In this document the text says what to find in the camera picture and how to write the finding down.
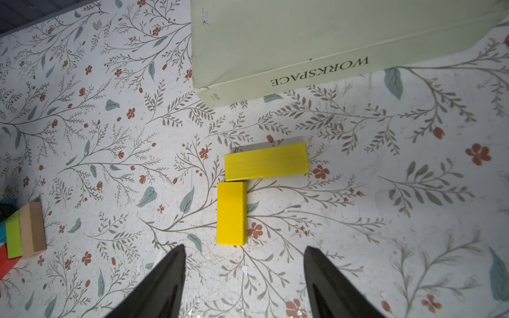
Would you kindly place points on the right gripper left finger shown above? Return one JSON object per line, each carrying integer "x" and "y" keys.
{"x": 160, "y": 292}

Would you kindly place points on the teal block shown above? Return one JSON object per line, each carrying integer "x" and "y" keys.
{"x": 7, "y": 208}

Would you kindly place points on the green block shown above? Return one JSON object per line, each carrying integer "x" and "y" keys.
{"x": 13, "y": 231}

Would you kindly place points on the red block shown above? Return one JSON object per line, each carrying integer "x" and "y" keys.
{"x": 6, "y": 264}

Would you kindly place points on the pale green workspace book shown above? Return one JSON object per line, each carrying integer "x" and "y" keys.
{"x": 244, "y": 50}

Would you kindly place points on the tan wooden block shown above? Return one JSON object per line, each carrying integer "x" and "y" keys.
{"x": 33, "y": 238}

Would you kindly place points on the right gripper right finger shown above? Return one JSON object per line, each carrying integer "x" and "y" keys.
{"x": 331, "y": 294}

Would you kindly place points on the yellow block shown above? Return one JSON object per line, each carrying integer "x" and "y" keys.
{"x": 273, "y": 162}
{"x": 232, "y": 213}

